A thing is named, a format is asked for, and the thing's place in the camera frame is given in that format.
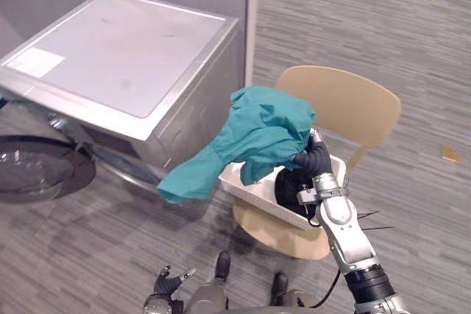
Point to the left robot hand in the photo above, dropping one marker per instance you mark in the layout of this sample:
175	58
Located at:
167	282

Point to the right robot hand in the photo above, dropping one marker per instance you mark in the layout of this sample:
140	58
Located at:
317	161

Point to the white plastic laundry basket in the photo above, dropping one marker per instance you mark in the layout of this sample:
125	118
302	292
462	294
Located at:
257	190

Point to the teal green garment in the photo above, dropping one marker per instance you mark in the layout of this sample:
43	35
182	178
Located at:
257	126

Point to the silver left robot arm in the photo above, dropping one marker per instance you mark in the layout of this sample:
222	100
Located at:
160	304

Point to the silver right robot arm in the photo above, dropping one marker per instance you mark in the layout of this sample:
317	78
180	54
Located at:
349	233

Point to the silver front-load washing machine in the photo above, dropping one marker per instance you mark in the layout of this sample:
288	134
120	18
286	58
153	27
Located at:
121	53

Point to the black garment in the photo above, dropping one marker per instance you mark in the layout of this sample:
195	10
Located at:
289	189

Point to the left robot leg with dark foot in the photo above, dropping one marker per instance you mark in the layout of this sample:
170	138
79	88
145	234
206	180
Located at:
211	292

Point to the robot leg with dark foot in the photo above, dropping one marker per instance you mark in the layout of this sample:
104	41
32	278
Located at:
211	292
279	288

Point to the beige wooden chair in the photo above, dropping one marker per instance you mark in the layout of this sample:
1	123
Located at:
342	104

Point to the dark robot torso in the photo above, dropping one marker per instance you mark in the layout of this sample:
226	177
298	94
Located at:
257	311

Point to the right robot leg with dark foot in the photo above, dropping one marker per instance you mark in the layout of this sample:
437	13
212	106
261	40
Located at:
279	288

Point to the round dark glass washer door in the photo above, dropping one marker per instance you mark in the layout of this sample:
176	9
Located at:
40	170

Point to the white label sticker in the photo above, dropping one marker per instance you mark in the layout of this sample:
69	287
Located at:
36	62

